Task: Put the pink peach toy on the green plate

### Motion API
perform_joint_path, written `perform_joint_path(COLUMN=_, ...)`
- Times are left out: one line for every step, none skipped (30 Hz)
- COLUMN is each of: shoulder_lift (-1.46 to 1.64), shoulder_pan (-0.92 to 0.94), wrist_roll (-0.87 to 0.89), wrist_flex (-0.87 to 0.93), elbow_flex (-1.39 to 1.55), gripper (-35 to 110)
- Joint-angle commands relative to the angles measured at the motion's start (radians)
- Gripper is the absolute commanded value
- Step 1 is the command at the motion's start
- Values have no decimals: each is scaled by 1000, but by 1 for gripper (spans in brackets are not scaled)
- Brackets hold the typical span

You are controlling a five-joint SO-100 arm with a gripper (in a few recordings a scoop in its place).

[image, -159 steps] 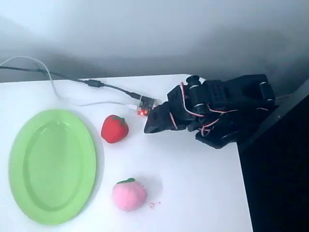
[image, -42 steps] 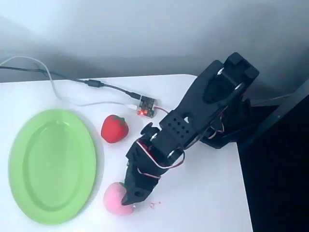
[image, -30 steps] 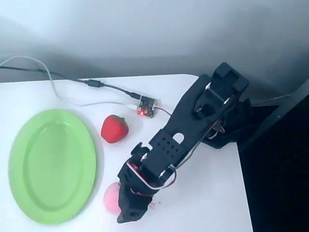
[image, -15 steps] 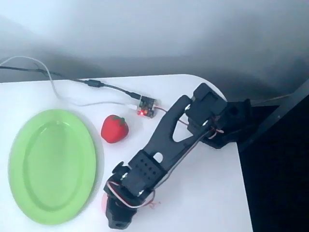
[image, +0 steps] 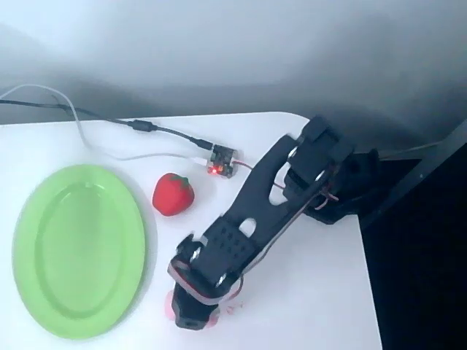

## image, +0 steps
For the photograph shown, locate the pink peach toy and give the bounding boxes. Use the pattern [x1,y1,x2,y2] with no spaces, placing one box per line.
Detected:
[164,290,220,324]

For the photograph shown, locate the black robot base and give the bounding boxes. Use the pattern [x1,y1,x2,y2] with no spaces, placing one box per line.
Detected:
[284,148,382,225]

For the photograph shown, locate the green oval plastic plate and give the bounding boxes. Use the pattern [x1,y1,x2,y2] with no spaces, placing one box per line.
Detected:
[12,164,147,341]

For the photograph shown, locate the red strawberry toy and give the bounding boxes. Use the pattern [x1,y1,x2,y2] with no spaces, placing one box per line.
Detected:
[152,173,196,218]

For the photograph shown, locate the small controller circuit board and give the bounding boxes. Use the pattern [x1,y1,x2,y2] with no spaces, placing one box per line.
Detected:
[205,144,242,176]

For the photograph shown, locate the red white servo wires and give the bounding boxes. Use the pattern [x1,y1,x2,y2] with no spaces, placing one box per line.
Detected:
[171,160,340,306]

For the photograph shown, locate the black power cable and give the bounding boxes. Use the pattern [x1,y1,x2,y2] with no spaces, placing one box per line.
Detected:
[0,98,215,151]

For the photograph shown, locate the black and white cables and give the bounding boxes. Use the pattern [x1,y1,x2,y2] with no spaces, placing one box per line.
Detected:
[0,84,209,169]

